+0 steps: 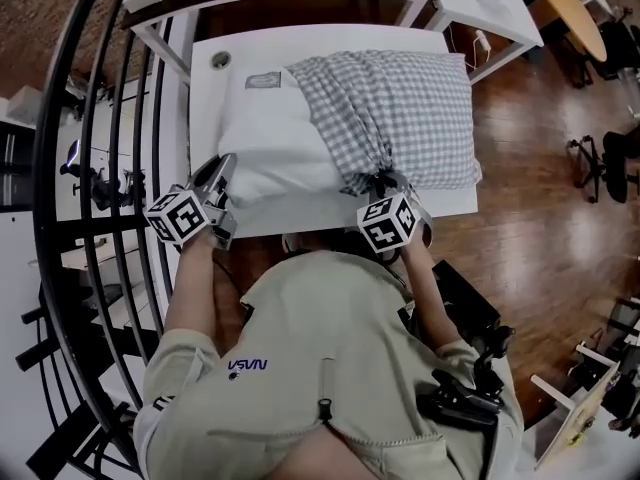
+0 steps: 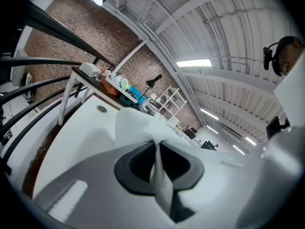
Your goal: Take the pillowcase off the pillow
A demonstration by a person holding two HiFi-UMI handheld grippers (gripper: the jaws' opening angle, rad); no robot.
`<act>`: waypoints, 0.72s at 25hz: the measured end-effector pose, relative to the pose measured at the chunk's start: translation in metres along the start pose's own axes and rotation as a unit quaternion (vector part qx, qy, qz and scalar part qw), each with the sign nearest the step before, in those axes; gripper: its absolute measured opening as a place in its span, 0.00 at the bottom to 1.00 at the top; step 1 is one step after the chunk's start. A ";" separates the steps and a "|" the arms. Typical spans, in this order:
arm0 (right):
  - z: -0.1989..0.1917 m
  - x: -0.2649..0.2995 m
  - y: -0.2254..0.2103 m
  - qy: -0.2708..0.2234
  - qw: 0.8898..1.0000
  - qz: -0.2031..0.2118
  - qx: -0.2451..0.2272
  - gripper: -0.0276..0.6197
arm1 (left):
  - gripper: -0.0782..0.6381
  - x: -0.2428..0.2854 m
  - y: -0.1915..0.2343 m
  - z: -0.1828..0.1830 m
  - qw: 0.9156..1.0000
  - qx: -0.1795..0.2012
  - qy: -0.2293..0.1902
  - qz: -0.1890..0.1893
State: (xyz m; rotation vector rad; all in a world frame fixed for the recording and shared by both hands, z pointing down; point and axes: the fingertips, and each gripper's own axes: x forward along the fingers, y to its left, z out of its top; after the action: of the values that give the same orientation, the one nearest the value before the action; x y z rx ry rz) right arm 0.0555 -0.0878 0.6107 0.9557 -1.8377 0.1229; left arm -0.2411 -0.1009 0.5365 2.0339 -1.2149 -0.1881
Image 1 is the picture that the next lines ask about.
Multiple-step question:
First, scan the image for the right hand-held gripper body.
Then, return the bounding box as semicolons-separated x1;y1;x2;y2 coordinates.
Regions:
355;172;434;265

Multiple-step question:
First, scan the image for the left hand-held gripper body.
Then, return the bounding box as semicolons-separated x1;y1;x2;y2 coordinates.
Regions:
143;174;239;252

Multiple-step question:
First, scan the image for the white pillow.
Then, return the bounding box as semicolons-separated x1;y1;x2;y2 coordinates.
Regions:
215;65;352;209

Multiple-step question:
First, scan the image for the grey checked pillowcase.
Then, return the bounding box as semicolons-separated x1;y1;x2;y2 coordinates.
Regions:
284;49;483;197

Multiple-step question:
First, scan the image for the person's left forearm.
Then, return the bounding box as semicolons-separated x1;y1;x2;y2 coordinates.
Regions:
163;231;222;337

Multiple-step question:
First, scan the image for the person's right forearm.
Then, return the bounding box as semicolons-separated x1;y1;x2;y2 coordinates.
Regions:
398;241;454;357

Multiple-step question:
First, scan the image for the black metal railing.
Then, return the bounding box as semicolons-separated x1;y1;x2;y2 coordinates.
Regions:
18;0;201;480

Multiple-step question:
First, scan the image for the black box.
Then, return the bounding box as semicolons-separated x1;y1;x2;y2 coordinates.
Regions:
430;259;502;340

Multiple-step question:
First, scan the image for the person's beige jacket torso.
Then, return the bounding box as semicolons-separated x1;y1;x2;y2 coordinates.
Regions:
132;247;526;480

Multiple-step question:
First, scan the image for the white square table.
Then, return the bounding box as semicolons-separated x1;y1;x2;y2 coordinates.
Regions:
423;0;546;85

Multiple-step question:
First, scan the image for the black office chair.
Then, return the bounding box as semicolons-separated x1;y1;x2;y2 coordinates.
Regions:
593;16;640;85
566;128;640;205

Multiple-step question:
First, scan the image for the round wooden table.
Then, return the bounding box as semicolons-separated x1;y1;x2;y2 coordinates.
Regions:
527;0;609;65

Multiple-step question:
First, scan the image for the white power adapter with cable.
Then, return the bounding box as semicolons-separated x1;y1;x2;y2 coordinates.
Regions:
446;21;494;72

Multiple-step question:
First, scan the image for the white wooden frame stand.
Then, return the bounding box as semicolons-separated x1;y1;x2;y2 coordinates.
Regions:
528;341;622;471

